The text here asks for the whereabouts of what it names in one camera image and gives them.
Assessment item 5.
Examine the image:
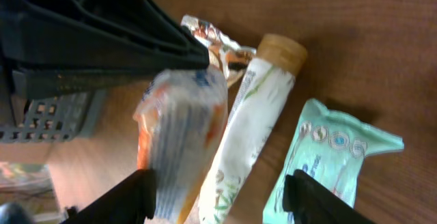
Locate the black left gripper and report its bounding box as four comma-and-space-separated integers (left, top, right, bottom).
1, 0, 209, 99

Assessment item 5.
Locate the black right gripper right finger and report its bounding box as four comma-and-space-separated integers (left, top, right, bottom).
283, 169, 373, 224

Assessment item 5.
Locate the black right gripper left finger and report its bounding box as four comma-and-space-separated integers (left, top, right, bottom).
62, 169, 157, 224

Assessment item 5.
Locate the teal wipes packet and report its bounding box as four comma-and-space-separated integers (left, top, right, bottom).
262, 98, 404, 223

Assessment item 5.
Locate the orange white snack packet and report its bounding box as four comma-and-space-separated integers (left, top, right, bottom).
133, 67, 228, 223

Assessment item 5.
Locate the white tube gold cap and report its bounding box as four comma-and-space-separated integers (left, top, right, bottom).
198, 33, 307, 224

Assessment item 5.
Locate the beige grain pouch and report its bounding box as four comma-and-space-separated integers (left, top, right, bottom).
181, 14, 257, 87

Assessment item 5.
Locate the grey perforated plastic basket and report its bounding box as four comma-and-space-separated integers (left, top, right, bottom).
1, 89, 107, 144

